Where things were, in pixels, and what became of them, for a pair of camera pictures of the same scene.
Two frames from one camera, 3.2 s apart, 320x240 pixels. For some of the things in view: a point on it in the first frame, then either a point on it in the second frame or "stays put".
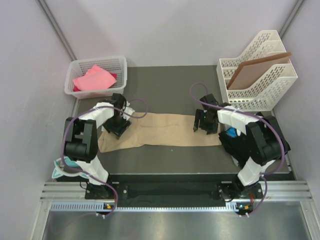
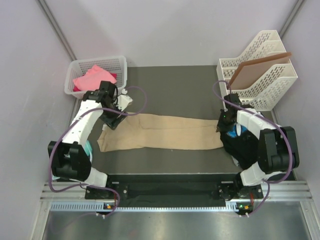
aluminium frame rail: (274, 191) stays put
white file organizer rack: (261, 95) stays put
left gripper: (118, 131) -> (113, 122)
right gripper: (199, 116) -> (222, 128)
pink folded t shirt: (95, 78) stays put
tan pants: (149, 129) stays put
